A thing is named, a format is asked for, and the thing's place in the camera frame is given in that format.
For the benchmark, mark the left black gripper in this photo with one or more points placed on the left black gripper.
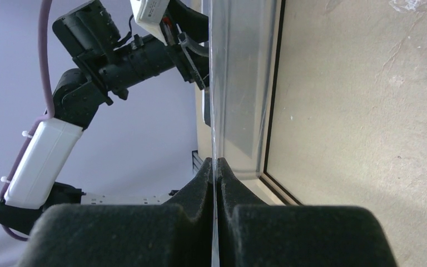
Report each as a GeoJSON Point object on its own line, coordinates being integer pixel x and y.
{"type": "Point", "coordinates": [110, 63]}

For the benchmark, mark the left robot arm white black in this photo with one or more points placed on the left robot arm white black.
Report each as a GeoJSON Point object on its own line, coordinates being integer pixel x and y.
{"type": "Point", "coordinates": [31, 187]}

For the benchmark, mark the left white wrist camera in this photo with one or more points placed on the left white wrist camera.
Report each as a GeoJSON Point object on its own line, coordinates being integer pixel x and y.
{"type": "Point", "coordinates": [148, 15]}

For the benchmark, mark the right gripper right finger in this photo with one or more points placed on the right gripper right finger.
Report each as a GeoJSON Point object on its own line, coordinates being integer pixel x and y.
{"type": "Point", "coordinates": [253, 233]}

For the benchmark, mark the clear acrylic sheet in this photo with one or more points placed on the clear acrylic sheet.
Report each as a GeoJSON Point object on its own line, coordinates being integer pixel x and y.
{"type": "Point", "coordinates": [243, 37]}

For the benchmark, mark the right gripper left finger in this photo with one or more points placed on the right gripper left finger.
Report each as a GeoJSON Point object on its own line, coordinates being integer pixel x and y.
{"type": "Point", "coordinates": [175, 233]}

